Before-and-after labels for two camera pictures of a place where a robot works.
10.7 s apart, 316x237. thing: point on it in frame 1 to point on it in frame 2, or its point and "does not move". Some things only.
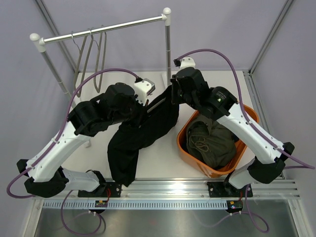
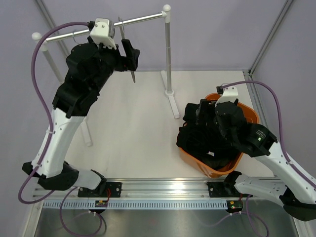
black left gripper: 140,106 to 130,60
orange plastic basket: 240,146 does not move
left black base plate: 106,189 does not move
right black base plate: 225,189 does not move
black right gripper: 175,84 to 204,108
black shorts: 149,123 to 201,141
